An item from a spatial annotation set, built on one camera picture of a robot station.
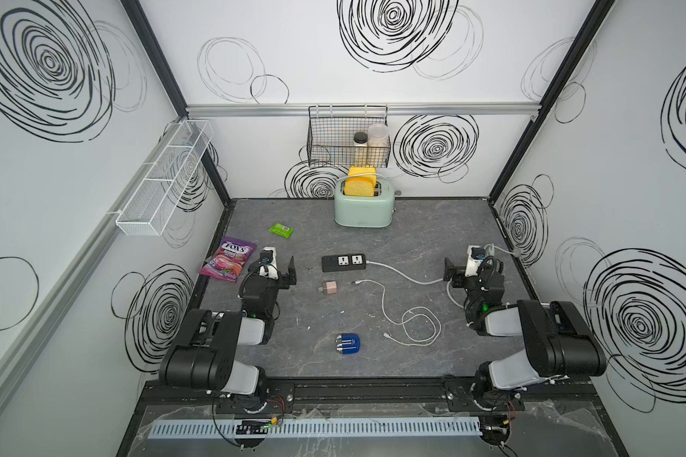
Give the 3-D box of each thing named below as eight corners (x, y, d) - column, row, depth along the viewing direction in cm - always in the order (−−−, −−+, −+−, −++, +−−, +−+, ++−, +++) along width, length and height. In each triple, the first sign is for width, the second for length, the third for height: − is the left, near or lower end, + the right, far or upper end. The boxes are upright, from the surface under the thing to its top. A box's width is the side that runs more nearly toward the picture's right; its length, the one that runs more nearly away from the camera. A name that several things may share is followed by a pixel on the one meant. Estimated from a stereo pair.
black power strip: (322, 272, 100) (321, 267, 98) (322, 260, 104) (321, 255, 101) (366, 269, 101) (366, 264, 99) (364, 257, 104) (365, 252, 102)
